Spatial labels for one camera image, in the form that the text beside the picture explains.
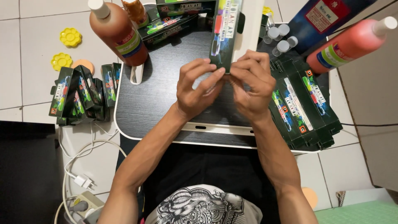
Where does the person's left hand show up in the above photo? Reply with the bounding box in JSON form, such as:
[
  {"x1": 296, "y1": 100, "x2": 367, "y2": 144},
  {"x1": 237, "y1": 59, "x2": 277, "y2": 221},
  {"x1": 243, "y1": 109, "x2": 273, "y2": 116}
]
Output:
[{"x1": 176, "y1": 58, "x2": 226, "y2": 120}]

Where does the group of small clear bottles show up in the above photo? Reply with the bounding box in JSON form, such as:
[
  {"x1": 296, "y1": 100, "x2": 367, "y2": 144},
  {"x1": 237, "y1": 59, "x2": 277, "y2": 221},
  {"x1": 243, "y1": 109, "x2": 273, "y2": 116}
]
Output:
[{"x1": 263, "y1": 23, "x2": 299, "y2": 57}]

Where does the black case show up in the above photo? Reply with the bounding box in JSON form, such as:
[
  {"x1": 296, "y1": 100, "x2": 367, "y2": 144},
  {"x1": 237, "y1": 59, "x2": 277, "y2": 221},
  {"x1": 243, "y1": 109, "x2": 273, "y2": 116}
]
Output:
[{"x1": 0, "y1": 121, "x2": 67, "y2": 224}]

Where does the heap of filled green cartons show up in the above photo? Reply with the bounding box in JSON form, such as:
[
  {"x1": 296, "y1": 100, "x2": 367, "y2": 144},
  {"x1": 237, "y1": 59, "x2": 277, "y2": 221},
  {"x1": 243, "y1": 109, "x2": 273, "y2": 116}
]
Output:
[{"x1": 138, "y1": 0, "x2": 218, "y2": 48}]

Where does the small brown paint bottle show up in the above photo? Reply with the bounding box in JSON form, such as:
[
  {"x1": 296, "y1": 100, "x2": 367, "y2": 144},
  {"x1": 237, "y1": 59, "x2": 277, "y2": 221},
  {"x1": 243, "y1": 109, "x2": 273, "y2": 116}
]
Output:
[{"x1": 121, "y1": 0, "x2": 150, "y2": 29}]

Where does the large red paint bottle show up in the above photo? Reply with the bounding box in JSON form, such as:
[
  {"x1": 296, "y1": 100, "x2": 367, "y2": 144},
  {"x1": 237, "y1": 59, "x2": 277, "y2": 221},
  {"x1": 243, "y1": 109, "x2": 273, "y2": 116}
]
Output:
[{"x1": 306, "y1": 16, "x2": 398, "y2": 74}]

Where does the stack of flat green cartons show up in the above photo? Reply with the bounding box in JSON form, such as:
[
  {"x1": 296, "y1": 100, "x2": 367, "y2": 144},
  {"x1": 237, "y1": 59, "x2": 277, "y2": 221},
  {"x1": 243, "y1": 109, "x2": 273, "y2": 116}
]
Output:
[{"x1": 269, "y1": 59, "x2": 343, "y2": 152}]

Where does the person's right hand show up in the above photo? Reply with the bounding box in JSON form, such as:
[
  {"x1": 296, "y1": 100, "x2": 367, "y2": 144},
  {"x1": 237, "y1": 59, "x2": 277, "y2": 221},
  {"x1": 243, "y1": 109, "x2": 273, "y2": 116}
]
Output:
[{"x1": 228, "y1": 50, "x2": 276, "y2": 123}]

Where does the white charger plug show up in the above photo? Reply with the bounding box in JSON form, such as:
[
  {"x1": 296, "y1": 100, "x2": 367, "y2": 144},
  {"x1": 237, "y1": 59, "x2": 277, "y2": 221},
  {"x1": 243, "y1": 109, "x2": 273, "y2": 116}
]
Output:
[{"x1": 74, "y1": 174, "x2": 96, "y2": 191}]

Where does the dark green paint carton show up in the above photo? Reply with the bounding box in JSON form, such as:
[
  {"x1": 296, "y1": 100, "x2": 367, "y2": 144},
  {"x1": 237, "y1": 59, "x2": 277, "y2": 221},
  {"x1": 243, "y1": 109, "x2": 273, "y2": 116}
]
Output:
[{"x1": 210, "y1": 0, "x2": 244, "y2": 74}]

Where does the black lap desk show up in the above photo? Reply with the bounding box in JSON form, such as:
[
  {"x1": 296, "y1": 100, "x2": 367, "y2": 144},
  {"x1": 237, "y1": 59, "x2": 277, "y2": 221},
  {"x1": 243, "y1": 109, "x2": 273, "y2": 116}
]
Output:
[{"x1": 113, "y1": 2, "x2": 331, "y2": 154}]

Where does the white charger cable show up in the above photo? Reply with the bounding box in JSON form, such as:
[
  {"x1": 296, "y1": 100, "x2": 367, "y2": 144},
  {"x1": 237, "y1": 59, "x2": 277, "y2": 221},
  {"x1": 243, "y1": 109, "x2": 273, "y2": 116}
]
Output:
[{"x1": 53, "y1": 123, "x2": 128, "y2": 224}]

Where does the round orange sponge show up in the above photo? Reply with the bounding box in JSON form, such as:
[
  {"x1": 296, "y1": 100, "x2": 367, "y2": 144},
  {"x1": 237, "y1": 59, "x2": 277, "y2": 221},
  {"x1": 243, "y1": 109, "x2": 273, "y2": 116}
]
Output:
[
  {"x1": 301, "y1": 187, "x2": 318, "y2": 210},
  {"x1": 71, "y1": 59, "x2": 95, "y2": 75}
]

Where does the blue box with red label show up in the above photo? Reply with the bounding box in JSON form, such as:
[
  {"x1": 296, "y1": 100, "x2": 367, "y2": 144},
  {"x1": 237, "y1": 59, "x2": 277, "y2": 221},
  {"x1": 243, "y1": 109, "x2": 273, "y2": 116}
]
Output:
[{"x1": 288, "y1": 0, "x2": 377, "y2": 55}]

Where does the large brown paint bottle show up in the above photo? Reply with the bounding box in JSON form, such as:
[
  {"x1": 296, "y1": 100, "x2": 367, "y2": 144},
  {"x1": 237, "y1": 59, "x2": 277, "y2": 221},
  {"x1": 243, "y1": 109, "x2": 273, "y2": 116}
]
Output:
[{"x1": 88, "y1": 0, "x2": 148, "y2": 67}]

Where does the green cutting mat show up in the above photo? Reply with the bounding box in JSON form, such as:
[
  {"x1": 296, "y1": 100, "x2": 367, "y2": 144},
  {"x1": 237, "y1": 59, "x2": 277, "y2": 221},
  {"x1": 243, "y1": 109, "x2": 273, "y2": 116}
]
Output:
[{"x1": 314, "y1": 200, "x2": 398, "y2": 224}]

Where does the black cable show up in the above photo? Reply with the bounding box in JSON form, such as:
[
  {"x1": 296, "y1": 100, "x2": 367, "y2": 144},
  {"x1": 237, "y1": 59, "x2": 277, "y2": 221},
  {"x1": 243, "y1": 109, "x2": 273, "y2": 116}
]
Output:
[{"x1": 340, "y1": 123, "x2": 398, "y2": 127}]

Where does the white power strip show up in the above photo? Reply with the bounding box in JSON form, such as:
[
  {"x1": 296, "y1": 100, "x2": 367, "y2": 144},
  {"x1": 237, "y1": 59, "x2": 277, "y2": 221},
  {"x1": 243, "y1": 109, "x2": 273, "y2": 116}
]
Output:
[{"x1": 64, "y1": 191, "x2": 106, "y2": 224}]

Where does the pile of folded green cartons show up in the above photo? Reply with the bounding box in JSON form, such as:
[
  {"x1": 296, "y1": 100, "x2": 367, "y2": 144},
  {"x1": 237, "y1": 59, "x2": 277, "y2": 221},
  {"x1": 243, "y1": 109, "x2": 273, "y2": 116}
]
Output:
[{"x1": 49, "y1": 62, "x2": 122, "y2": 127}]

